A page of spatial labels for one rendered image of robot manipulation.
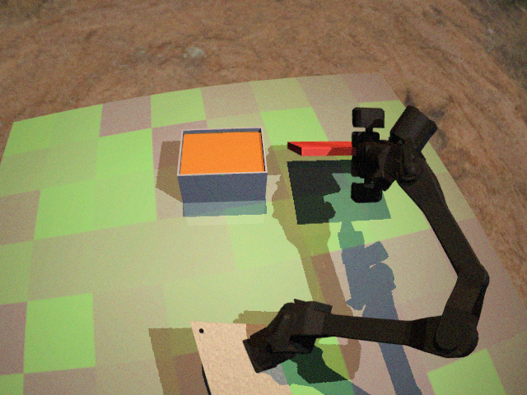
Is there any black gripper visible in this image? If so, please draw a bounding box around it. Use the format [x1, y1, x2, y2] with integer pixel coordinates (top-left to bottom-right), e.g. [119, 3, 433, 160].
[351, 107, 385, 203]

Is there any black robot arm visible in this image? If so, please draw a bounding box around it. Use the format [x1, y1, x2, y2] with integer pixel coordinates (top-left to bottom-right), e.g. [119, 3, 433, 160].
[243, 105, 490, 373]

